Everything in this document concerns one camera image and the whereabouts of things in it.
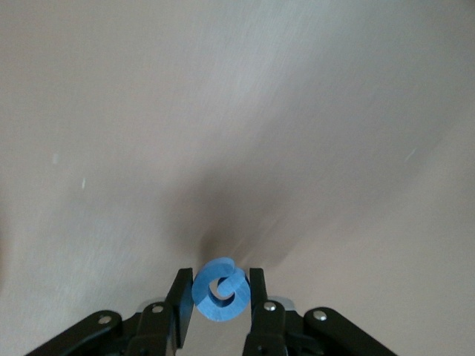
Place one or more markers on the brown table cover sheet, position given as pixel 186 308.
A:
pixel 237 111

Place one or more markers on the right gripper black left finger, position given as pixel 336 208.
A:
pixel 156 330

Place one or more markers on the blue foam letter G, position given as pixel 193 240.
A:
pixel 204 296

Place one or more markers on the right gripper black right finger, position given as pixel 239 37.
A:
pixel 267 330

